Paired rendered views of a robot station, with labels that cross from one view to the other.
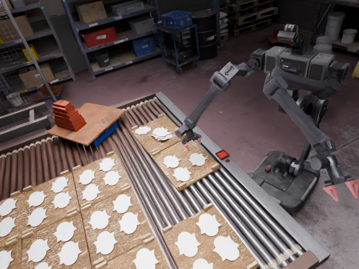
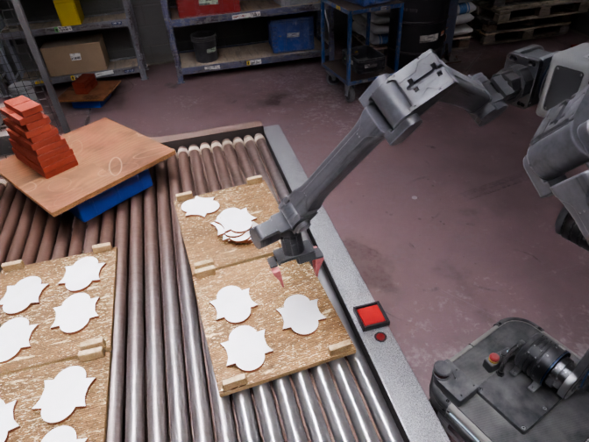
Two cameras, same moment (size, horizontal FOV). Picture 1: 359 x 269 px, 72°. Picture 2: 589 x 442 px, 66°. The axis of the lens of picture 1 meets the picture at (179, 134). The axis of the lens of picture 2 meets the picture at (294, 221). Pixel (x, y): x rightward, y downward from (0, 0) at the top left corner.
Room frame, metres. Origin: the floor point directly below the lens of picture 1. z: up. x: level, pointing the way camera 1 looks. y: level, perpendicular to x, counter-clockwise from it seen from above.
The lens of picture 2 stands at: (0.48, -0.20, 1.90)
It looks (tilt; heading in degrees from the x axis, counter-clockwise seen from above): 39 degrees down; 8
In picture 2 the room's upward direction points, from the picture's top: 4 degrees counter-clockwise
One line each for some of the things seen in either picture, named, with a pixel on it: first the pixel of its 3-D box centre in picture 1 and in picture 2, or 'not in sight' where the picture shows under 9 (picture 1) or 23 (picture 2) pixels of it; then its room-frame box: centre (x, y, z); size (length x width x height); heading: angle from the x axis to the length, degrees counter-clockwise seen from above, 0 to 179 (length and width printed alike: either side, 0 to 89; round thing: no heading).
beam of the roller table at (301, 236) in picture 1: (209, 145); (345, 281); (1.46, -0.22, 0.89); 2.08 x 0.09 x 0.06; 21
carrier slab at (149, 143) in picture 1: (158, 134); (232, 222); (1.68, 0.18, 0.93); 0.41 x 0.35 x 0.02; 25
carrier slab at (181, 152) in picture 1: (184, 161); (266, 311); (1.29, 0.00, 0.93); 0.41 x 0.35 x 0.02; 25
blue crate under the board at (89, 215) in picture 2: (94, 128); (95, 179); (1.87, 0.75, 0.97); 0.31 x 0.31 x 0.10; 55
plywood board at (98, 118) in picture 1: (87, 121); (83, 159); (1.91, 0.80, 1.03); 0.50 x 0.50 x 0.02; 55
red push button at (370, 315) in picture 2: (222, 155); (371, 316); (1.30, -0.28, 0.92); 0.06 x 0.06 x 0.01; 21
